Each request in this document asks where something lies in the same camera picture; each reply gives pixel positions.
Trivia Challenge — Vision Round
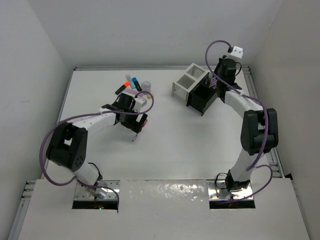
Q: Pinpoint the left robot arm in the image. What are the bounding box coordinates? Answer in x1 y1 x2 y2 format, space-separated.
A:
44 92 148 189

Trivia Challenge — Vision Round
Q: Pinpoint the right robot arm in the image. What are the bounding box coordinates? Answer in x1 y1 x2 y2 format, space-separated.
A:
214 57 279 192

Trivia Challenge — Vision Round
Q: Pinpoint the red slim pen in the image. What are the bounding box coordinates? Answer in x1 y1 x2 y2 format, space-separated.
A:
132 119 148 142

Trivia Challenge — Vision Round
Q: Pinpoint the black slotted container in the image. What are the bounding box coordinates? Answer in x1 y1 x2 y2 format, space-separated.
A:
186 72 218 116

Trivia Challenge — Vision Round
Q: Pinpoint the lilac highlighter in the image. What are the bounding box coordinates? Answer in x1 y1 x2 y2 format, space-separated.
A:
124 87 145 97

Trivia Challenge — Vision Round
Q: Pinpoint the round translucent tape dispenser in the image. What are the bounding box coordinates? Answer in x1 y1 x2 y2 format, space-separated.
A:
140 81 152 92

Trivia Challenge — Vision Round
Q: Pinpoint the orange cap black highlighter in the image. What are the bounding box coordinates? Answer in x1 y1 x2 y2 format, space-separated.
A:
115 81 130 95

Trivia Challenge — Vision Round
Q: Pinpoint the blue cap black highlighter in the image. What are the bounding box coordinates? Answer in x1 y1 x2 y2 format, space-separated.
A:
132 77 142 92

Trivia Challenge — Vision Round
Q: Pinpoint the white slotted container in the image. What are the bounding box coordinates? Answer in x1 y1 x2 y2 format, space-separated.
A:
171 63 209 103

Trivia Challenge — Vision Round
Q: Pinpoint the light blue highlighter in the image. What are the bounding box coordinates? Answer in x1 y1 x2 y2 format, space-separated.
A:
125 74 136 89

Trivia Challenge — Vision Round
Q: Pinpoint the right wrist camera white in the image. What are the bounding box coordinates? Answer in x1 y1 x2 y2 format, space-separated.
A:
226 46 243 60

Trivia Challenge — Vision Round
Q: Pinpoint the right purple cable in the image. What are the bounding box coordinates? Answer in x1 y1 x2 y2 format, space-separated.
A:
204 39 274 203

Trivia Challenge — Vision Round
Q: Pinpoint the purple cable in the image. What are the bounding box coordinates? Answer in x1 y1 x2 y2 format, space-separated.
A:
39 91 155 210
204 39 274 203

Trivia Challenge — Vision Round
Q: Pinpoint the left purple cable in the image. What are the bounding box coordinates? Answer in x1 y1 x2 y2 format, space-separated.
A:
39 91 155 210

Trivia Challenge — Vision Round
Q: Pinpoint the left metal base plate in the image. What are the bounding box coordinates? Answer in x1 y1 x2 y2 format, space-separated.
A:
74 180 120 201

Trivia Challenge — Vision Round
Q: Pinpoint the metal base plate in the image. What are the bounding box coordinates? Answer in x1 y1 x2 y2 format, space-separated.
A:
74 180 120 201
207 179 253 202

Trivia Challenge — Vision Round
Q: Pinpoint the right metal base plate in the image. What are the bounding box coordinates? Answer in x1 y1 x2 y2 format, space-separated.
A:
207 179 253 202

